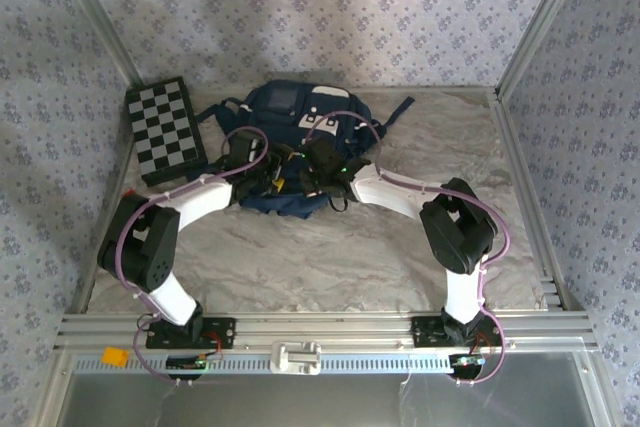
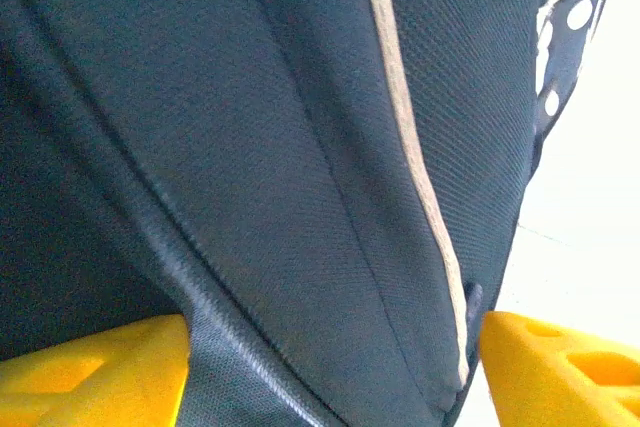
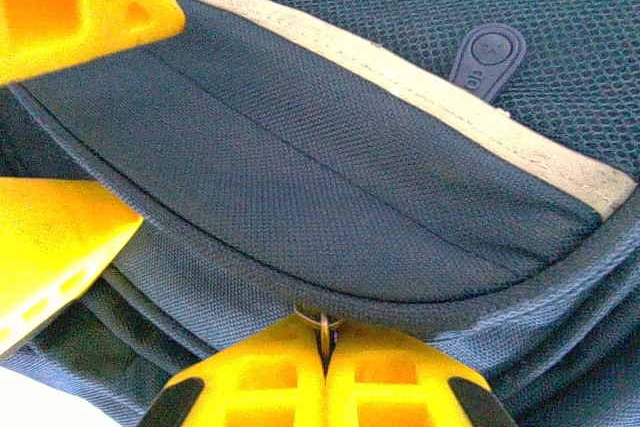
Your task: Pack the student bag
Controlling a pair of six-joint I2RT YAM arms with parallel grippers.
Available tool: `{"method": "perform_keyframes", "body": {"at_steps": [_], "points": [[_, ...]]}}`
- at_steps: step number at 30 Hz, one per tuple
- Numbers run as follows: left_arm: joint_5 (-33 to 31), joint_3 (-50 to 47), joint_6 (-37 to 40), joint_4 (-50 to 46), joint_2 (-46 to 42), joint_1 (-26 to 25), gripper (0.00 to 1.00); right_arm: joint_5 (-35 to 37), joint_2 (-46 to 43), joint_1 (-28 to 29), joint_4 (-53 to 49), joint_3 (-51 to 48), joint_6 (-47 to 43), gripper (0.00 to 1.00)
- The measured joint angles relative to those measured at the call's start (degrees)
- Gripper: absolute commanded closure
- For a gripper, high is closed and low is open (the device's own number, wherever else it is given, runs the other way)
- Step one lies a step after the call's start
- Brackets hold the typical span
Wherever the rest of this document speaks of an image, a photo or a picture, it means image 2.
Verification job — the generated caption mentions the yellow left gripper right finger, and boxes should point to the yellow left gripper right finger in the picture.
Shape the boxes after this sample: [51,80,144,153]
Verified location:
[479,310,640,427]

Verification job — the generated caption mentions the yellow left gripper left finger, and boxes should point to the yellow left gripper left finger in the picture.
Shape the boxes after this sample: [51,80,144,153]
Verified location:
[0,314,191,427]

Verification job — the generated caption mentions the navy blue student backpack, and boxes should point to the navy blue student backpack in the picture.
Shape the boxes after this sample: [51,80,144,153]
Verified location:
[0,0,624,427]

